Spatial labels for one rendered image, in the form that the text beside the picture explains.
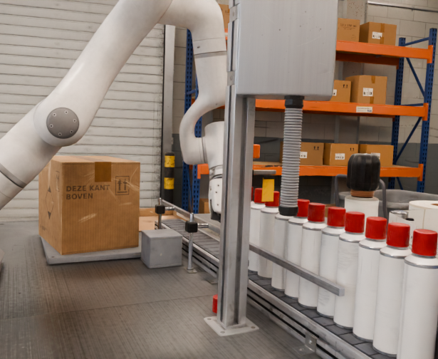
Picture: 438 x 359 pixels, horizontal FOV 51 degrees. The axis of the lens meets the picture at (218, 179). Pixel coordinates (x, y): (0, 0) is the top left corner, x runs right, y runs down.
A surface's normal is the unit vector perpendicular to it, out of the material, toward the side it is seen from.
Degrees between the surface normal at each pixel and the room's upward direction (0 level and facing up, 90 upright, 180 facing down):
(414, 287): 90
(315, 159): 91
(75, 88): 66
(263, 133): 90
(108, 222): 90
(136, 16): 125
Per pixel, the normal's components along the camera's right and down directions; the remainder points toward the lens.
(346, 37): 0.20, 0.13
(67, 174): 0.54, 0.11
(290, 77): -0.19, 0.09
